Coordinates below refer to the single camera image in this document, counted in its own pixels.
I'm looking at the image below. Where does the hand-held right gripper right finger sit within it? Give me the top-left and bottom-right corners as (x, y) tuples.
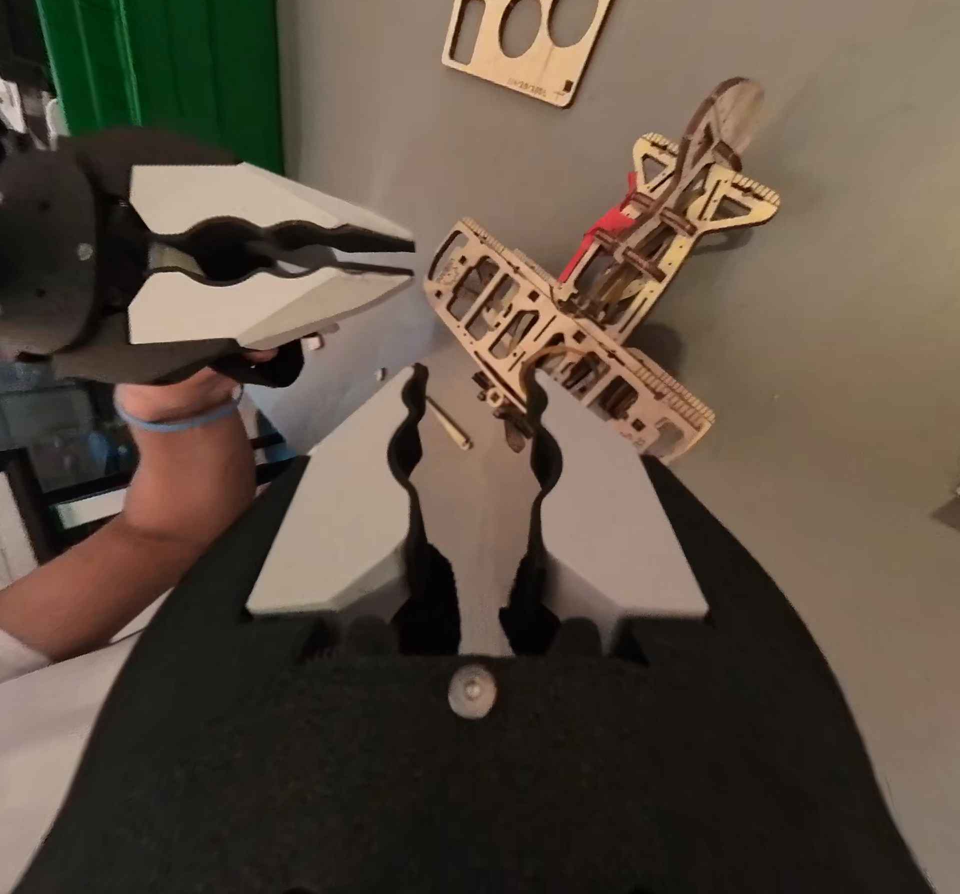
(522, 367), (711, 623)

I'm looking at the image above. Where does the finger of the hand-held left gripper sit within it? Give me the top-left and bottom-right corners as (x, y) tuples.
(127, 264), (416, 349)
(129, 161), (417, 256)

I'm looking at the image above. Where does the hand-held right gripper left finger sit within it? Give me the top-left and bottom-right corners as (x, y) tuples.
(246, 363), (430, 623)

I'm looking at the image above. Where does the wooden biplane model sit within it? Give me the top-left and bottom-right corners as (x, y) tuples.
(423, 76), (781, 466)

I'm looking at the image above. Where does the person's left forearm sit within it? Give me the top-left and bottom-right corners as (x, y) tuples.
(0, 402), (258, 661)

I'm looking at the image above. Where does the grey desk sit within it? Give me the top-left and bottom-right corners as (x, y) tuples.
(255, 0), (960, 843)

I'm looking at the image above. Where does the person's right hand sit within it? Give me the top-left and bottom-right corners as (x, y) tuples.
(116, 350), (280, 424)

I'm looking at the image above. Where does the blue wristband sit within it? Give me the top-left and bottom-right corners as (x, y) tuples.
(114, 382), (246, 435)

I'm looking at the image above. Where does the pointed wooden stick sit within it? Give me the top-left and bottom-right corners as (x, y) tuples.
(425, 395), (475, 453)

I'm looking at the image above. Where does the green storage bin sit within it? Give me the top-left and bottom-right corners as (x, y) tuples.
(21, 0), (286, 177)

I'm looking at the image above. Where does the wooden part sheet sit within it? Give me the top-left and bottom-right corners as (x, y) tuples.
(441, 0), (640, 110)

